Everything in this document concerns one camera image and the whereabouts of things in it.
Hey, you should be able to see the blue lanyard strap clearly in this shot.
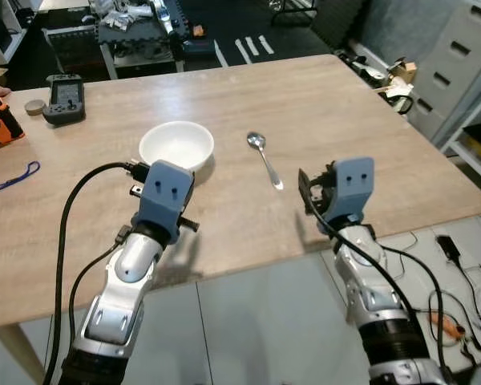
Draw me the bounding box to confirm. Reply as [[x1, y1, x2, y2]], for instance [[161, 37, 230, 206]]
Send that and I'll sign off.
[[0, 160, 42, 198]]

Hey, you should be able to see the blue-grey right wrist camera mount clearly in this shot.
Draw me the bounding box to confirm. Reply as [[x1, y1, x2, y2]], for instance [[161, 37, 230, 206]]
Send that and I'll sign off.
[[333, 156, 376, 223]]

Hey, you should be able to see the silver metal spoon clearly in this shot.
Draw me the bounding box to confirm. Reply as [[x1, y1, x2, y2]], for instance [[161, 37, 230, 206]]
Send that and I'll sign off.
[[247, 132, 285, 192]]

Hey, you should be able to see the white metal shelf rack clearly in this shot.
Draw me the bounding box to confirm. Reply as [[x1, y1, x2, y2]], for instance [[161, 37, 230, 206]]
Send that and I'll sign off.
[[444, 87, 481, 190]]

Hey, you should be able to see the grey drawer cabinet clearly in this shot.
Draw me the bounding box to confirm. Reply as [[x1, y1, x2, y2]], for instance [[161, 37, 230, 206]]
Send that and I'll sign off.
[[405, 0, 481, 147]]

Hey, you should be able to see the white ceramic bowl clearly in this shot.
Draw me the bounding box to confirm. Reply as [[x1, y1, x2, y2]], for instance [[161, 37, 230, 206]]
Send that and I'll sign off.
[[139, 120, 215, 172]]

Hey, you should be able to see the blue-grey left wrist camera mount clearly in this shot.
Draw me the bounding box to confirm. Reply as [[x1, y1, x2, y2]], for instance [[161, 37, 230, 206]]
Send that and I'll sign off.
[[131, 160, 196, 245]]

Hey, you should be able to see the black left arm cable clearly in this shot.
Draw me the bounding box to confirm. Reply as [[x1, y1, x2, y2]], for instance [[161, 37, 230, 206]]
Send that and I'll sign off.
[[43, 160, 152, 385]]

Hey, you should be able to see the orange handled screwdriver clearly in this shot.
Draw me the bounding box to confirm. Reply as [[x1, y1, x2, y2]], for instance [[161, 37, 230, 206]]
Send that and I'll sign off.
[[428, 310, 467, 339]]

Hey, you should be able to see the cluttered dark workbench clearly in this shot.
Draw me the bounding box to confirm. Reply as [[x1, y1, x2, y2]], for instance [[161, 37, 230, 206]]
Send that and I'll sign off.
[[96, 0, 192, 81]]

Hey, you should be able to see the black handheld remote controller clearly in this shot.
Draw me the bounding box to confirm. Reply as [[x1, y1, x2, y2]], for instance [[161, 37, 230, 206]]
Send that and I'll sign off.
[[42, 75, 87, 127]]

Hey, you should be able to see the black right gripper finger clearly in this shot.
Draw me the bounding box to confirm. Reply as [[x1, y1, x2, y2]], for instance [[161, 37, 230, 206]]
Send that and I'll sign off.
[[297, 168, 321, 216]]

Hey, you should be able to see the black power adapter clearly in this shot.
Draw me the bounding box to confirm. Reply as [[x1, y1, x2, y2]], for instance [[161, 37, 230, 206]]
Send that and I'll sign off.
[[435, 234, 464, 270]]

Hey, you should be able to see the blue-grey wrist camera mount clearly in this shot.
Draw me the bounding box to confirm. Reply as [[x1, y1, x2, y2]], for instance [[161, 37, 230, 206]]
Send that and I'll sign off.
[[333, 156, 376, 223], [131, 160, 196, 245]]

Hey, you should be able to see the light wooden table leg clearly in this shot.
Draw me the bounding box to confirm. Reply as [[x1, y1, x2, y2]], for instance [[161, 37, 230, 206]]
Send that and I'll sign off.
[[0, 324, 47, 385]]

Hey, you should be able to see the small brown cardboard box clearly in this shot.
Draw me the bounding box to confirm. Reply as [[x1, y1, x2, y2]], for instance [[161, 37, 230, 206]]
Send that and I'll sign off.
[[387, 59, 418, 99]]

